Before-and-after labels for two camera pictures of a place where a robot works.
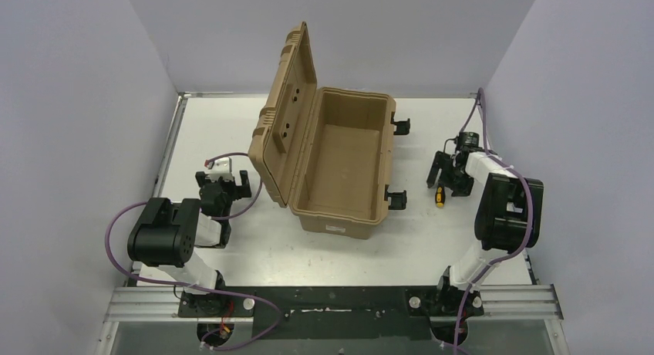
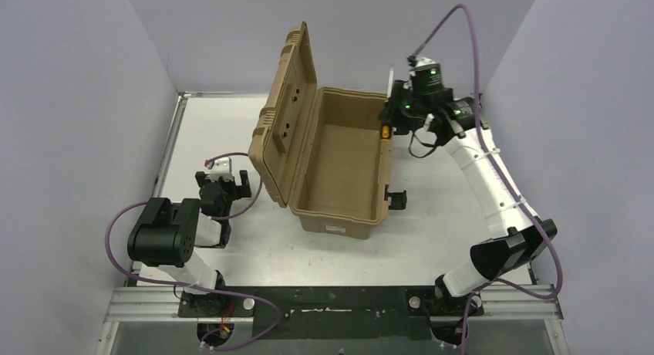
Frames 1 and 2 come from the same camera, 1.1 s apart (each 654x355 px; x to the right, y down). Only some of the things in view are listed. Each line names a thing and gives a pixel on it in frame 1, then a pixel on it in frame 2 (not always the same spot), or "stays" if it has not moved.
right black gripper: x=444 y=161 to x=399 y=94
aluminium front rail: x=499 y=302 stays
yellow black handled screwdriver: x=439 y=195 to x=385 y=113
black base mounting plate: x=348 y=313 stays
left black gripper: x=223 y=186 stays
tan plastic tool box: x=326 y=153 stays
